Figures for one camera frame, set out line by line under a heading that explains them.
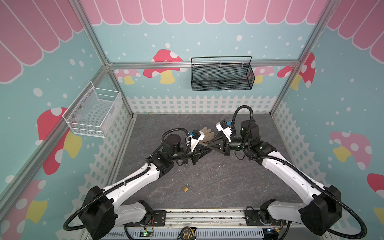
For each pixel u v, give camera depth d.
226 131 0.62
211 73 0.98
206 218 0.76
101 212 0.39
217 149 0.66
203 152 0.68
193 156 0.63
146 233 0.73
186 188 0.83
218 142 0.64
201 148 0.66
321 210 0.39
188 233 0.68
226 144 0.60
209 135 1.05
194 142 0.62
